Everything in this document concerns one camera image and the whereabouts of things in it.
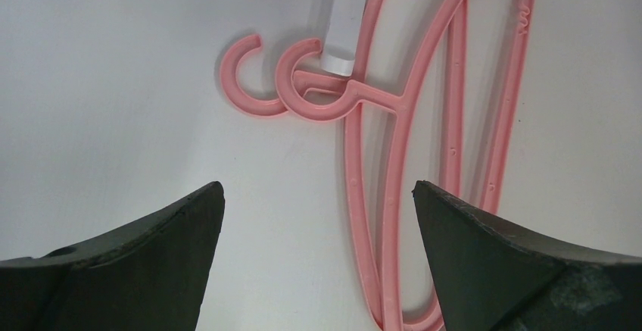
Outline pink hanger middle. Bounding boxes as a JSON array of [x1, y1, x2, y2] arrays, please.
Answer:
[[274, 0, 536, 331]]

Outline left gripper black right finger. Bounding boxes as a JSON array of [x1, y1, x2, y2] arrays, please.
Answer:
[[413, 181, 641, 330]]

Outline pink hanger left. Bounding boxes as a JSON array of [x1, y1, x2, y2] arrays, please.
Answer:
[[220, 0, 467, 330]]

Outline pink hanger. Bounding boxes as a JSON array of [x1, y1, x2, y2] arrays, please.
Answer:
[[220, 0, 467, 330], [274, 0, 536, 331]]

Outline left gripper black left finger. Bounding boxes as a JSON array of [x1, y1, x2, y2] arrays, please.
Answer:
[[1, 182, 225, 330]]

